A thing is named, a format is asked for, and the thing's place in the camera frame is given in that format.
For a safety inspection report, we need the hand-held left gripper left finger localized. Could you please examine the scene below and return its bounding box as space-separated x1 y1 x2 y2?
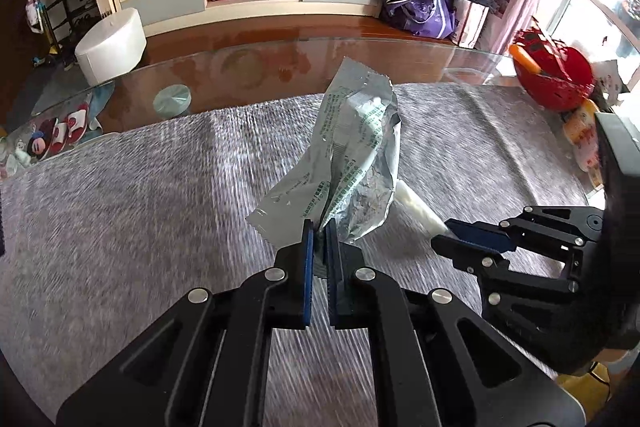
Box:
57 219 321 427

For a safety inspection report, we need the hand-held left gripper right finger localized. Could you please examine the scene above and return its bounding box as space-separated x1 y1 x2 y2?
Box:
325 222 586 427

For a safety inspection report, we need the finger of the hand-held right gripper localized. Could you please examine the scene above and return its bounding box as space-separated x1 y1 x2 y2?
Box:
431 233 584 304
444 205 607 259

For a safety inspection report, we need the silver green foil packet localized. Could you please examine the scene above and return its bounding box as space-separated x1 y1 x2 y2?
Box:
246 58 403 249

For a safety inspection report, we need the white bottle orange label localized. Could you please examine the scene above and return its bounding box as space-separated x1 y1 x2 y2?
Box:
562 99 604 172

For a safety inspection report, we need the grey table cloth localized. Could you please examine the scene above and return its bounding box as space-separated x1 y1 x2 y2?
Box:
0 82 608 427

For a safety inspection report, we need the red lattice basket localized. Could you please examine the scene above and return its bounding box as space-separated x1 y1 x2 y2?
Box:
512 27 596 112

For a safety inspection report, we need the white plastic bag with print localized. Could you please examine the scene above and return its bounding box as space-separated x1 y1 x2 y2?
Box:
592 57 627 106

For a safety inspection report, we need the pale green round container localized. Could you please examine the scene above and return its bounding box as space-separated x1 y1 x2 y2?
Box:
153 84 193 118

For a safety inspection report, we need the purple bag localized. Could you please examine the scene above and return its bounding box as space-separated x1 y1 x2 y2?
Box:
379 0 458 40

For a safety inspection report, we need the red white cartoon slipper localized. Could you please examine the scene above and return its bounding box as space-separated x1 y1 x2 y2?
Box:
65 104 102 144
29 117 72 158

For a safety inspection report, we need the white round stool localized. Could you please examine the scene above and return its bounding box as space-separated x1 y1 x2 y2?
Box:
75 8 147 86

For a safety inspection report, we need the orange tool handle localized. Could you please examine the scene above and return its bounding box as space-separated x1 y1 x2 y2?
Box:
509 44 544 76

